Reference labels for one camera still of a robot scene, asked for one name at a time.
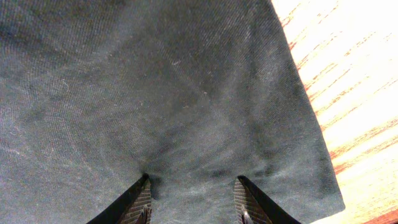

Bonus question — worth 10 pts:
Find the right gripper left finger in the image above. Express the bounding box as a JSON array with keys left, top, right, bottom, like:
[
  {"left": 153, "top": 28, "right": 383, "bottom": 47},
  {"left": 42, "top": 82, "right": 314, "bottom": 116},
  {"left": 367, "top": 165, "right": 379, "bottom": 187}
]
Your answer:
[{"left": 88, "top": 174, "right": 152, "bottom": 224}]

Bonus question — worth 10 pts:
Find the black t-shirt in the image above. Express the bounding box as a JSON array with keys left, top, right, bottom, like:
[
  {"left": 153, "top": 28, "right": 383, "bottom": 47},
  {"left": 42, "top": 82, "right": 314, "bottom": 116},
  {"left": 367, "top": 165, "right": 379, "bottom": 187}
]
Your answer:
[{"left": 1, "top": 0, "right": 345, "bottom": 223}]

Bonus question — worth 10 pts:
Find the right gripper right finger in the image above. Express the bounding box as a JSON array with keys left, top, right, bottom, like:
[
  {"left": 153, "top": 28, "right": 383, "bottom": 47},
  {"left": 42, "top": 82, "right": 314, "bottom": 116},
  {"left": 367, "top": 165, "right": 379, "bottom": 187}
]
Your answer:
[{"left": 233, "top": 175, "right": 300, "bottom": 224}]

